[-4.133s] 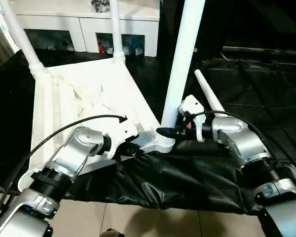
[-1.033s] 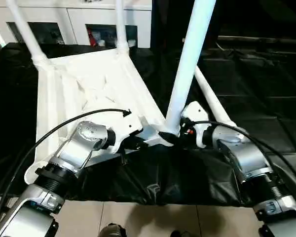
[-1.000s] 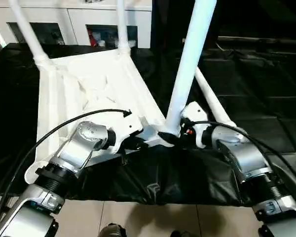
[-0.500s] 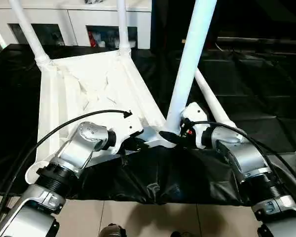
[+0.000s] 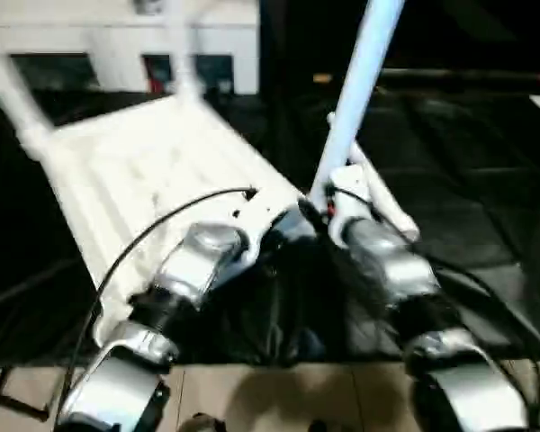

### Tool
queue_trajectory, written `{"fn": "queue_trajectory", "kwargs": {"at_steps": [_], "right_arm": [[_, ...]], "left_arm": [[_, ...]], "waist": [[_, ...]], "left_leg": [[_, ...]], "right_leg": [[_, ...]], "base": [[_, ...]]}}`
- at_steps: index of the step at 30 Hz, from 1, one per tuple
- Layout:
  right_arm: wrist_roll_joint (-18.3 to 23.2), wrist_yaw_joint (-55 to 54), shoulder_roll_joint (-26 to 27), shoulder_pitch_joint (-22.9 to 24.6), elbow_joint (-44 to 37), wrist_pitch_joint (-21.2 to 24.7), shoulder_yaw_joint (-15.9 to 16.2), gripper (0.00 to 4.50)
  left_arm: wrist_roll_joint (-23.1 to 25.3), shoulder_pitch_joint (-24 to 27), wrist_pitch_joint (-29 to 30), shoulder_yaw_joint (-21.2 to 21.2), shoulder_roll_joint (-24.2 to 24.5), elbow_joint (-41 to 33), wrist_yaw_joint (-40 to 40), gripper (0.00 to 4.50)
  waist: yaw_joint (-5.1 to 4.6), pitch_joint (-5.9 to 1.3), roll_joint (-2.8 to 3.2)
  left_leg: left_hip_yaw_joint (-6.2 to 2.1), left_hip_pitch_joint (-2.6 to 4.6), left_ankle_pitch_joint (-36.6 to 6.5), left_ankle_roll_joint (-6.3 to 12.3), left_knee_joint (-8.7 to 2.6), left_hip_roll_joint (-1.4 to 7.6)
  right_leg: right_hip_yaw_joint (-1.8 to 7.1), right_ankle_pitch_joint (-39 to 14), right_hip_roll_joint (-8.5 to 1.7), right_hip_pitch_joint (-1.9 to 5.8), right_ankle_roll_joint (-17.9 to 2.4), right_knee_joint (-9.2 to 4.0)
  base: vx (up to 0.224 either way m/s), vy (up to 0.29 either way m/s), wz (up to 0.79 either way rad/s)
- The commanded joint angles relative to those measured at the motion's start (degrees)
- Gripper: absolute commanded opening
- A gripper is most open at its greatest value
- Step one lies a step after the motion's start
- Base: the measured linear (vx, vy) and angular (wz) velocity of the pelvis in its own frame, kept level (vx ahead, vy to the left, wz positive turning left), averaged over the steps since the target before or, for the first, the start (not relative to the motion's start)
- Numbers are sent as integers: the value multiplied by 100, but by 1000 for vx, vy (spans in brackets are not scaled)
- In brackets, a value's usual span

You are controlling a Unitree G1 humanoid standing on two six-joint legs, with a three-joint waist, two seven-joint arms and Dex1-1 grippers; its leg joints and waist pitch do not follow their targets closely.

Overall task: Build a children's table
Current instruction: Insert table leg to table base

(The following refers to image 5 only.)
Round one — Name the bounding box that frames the white plastic table leg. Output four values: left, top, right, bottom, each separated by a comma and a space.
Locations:
328, 112, 422, 244
0, 52, 57, 161
307, 0, 407, 214
161, 0, 205, 102

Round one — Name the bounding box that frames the white plastic table top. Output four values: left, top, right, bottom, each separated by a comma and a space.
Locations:
16, 94, 313, 350

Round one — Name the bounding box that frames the black plastic mat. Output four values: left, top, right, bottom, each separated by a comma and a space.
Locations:
0, 84, 540, 368

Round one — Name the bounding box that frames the red bottle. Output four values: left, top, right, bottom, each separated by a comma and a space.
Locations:
146, 58, 164, 95

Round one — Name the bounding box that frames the black low shelf board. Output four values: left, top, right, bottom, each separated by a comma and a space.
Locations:
382, 67, 540, 93

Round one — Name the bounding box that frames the white sideboard cabinet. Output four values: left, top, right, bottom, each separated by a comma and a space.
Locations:
0, 0, 261, 96

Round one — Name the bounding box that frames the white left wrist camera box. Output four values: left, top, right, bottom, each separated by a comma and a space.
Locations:
229, 192, 286, 264

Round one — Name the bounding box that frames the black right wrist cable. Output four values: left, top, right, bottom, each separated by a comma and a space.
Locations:
335, 187, 540, 424

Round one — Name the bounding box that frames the black folding table frame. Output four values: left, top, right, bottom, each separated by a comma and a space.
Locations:
0, 363, 52, 426

